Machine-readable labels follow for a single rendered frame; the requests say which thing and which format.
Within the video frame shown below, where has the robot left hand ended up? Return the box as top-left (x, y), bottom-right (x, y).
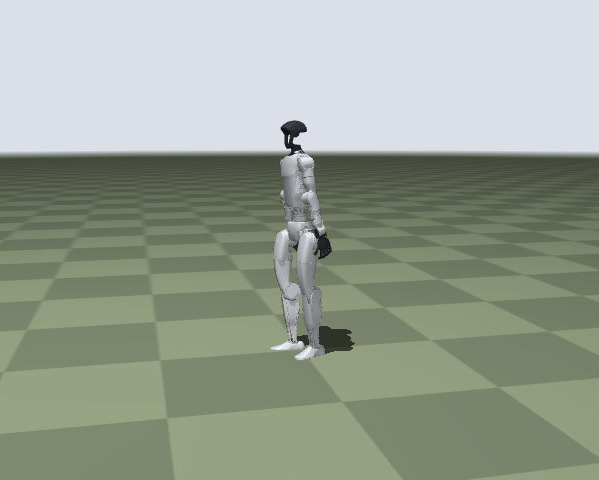
top-left (314, 229), bottom-right (332, 259)

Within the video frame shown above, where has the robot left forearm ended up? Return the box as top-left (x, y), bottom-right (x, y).
top-left (307, 192), bottom-right (326, 236)

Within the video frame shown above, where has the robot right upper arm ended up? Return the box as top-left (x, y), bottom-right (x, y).
top-left (280, 159), bottom-right (285, 201)

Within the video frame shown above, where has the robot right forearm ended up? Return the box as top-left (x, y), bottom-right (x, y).
top-left (281, 199), bottom-right (295, 227)

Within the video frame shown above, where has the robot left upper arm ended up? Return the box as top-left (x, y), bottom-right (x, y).
top-left (297, 156), bottom-right (317, 205)

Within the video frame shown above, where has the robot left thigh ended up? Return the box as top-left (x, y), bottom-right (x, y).
top-left (296, 228), bottom-right (319, 303)

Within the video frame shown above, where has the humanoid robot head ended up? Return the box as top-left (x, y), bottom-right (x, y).
top-left (281, 121), bottom-right (307, 156)

